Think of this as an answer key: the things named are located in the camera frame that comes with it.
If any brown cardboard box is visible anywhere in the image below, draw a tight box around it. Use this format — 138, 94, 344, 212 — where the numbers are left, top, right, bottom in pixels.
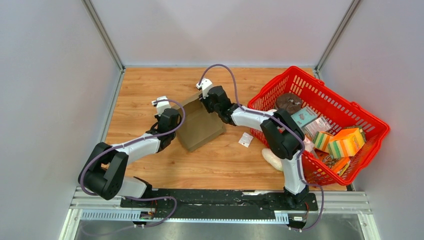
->
176, 93, 226, 152

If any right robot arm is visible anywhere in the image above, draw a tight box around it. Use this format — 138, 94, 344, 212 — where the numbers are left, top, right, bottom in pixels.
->
196, 84, 309, 210

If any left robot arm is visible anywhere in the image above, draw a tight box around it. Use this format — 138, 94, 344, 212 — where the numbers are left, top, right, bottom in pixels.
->
78, 108, 186, 208

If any teal small box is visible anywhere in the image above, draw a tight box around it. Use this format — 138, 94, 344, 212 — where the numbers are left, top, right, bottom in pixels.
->
291, 106, 318, 128

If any small white packet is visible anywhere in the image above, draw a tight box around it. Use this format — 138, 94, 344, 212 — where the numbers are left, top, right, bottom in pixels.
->
238, 132, 254, 148

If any brown round chocolate cake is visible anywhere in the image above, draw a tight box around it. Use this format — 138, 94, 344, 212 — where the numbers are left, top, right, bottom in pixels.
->
274, 92, 303, 115

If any pink transparent packet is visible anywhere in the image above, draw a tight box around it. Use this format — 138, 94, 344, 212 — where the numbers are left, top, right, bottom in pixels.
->
302, 116, 331, 140

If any red plastic basket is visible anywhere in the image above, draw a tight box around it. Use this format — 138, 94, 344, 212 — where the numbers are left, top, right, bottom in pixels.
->
247, 66, 391, 186

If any striped colourful sponge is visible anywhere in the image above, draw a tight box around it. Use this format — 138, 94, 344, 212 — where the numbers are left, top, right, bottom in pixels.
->
312, 131, 334, 154

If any orange sponge pack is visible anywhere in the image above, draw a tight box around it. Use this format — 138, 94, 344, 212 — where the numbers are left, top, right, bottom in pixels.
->
327, 126, 367, 159

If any orange snack bag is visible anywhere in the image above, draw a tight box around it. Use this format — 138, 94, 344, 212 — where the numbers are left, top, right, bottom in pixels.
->
324, 156, 351, 176

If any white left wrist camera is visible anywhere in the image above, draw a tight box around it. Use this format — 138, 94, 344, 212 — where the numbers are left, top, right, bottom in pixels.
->
151, 96, 171, 116

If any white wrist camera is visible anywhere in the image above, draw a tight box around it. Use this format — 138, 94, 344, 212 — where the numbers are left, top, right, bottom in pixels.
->
151, 96, 171, 116
195, 78, 214, 99

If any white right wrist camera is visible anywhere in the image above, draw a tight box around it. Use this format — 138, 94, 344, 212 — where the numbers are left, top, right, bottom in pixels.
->
195, 78, 214, 99

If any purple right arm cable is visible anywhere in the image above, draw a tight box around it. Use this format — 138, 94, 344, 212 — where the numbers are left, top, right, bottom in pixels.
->
198, 63, 326, 232

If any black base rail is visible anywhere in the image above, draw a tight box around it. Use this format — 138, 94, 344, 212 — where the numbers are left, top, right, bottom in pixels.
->
120, 188, 319, 224

